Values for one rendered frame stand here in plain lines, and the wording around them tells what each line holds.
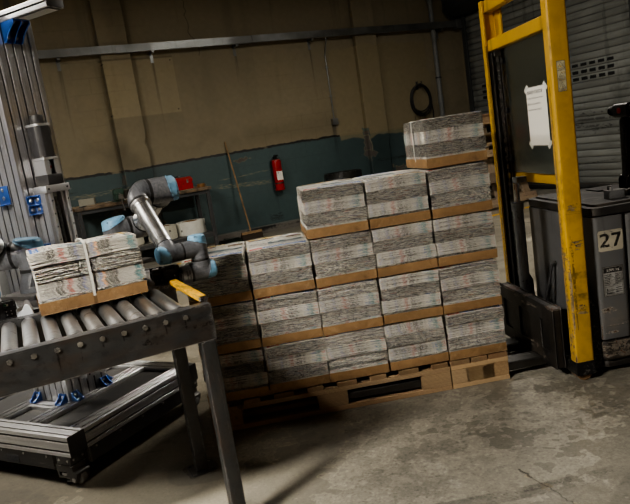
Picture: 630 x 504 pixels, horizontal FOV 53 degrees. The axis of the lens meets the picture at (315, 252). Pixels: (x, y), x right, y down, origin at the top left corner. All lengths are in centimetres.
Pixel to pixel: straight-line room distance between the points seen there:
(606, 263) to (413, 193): 93
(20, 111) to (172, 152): 649
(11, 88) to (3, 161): 33
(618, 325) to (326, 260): 139
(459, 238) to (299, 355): 93
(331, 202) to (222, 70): 721
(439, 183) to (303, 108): 750
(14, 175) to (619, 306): 282
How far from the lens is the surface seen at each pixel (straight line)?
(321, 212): 289
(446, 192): 301
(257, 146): 1001
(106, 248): 242
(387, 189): 293
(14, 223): 325
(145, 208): 282
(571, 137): 301
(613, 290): 323
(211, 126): 980
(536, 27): 312
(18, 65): 329
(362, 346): 303
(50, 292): 242
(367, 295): 297
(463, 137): 302
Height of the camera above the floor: 126
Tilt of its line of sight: 10 degrees down
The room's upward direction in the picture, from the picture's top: 9 degrees counter-clockwise
